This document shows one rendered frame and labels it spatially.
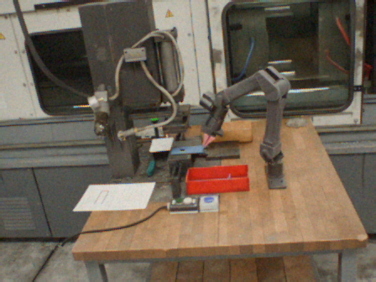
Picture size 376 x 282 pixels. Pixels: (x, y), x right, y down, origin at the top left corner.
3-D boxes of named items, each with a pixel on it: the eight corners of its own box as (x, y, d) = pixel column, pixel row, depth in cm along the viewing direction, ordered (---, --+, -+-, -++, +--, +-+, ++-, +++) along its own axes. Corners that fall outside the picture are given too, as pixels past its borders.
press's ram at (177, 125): (190, 138, 179) (180, 69, 168) (128, 143, 182) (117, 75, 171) (193, 123, 196) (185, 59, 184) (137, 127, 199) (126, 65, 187)
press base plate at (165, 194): (220, 205, 168) (219, 198, 167) (96, 211, 174) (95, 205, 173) (221, 139, 228) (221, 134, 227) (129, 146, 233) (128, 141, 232)
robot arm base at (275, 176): (268, 171, 165) (286, 170, 165) (263, 150, 184) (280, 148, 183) (268, 190, 169) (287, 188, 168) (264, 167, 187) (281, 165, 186)
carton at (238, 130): (253, 143, 214) (251, 128, 211) (202, 147, 217) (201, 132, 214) (251, 133, 225) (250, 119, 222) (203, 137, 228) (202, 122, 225)
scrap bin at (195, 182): (249, 190, 169) (248, 177, 167) (186, 195, 172) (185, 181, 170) (248, 176, 180) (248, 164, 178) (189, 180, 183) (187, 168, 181)
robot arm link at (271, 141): (258, 157, 175) (266, 81, 159) (267, 151, 179) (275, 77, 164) (271, 162, 172) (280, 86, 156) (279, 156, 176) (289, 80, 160)
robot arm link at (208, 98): (195, 108, 186) (201, 85, 178) (207, 101, 192) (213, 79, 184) (216, 122, 181) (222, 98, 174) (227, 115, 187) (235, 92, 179)
